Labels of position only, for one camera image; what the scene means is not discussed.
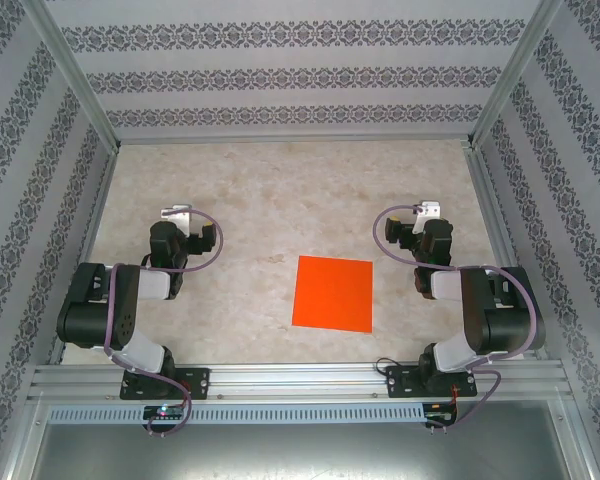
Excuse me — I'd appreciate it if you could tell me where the orange paper sheet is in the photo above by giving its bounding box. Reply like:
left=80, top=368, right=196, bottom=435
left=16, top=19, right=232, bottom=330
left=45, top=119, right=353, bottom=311
left=290, top=255, right=375, bottom=334

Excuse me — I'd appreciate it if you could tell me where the grey metal sheet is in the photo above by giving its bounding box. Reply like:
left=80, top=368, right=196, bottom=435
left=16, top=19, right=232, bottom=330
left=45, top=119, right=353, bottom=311
left=27, top=399, right=574, bottom=480

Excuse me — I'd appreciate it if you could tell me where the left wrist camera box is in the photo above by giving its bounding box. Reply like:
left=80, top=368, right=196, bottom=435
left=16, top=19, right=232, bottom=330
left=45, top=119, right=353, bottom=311
left=160, top=203, right=194, bottom=236

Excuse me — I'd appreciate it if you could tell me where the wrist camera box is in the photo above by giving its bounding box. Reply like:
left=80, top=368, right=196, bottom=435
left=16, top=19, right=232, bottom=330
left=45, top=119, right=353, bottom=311
left=160, top=203, right=194, bottom=236
left=413, top=200, right=442, bottom=234

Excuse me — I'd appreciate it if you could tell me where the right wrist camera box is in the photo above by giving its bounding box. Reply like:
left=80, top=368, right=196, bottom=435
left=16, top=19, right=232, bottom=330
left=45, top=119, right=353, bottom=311
left=413, top=200, right=442, bottom=234

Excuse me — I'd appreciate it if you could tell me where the aluminium side rail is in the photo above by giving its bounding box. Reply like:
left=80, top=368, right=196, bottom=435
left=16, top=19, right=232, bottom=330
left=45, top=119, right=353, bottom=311
left=47, top=144, right=121, bottom=366
left=460, top=139, right=551, bottom=362

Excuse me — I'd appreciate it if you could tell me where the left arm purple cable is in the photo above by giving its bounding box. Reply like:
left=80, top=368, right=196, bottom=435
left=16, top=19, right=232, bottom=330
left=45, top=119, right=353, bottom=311
left=102, top=207, right=226, bottom=437

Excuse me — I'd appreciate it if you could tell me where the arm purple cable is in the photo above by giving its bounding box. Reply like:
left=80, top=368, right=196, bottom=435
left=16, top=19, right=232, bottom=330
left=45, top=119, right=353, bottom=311
left=102, top=207, right=226, bottom=437
left=373, top=202, right=540, bottom=434

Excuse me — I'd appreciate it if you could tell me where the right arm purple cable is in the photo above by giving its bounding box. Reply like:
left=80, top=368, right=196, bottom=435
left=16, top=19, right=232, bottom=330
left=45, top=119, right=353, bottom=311
left=373, top=202, right=540, bottom=434

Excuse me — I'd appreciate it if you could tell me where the thin aluminium wall rail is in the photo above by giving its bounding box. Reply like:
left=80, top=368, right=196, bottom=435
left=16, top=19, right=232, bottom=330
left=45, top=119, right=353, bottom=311
left=115, top=132, right=474, bottom=147

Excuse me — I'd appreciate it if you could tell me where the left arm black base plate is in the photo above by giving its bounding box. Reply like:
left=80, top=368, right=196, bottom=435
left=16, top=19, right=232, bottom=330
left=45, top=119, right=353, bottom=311
left=119, top=367, right=212, bottom=401

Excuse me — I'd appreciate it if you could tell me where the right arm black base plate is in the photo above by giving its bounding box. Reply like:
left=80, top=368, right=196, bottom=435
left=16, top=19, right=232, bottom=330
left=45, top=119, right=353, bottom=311
left=385, top=364, right=479, bottom=400

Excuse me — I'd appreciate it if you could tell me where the wide aluminium mounting rail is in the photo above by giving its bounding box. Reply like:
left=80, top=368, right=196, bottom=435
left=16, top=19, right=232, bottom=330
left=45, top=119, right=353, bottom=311
left=27, top=360, right=579, bottom=401

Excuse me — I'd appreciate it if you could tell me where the aluminium corner post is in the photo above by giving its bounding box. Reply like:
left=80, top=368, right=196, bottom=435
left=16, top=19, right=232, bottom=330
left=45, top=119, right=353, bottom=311
left=465, top=0, right=566, bottom=149
left=22, top=0, right=122, bottom=151

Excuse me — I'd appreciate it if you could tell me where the slotted grey cable duct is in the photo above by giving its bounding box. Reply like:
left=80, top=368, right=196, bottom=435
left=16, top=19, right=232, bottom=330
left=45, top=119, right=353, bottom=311
left=47, top=402, right=427, bottom=425

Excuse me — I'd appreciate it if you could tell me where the slanted aluminium frame bar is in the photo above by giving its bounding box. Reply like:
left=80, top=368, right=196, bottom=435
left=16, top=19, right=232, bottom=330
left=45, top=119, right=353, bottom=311
left=0, top=394, right=49, bottom=480
left=559, top=394, right=600, bottom=480

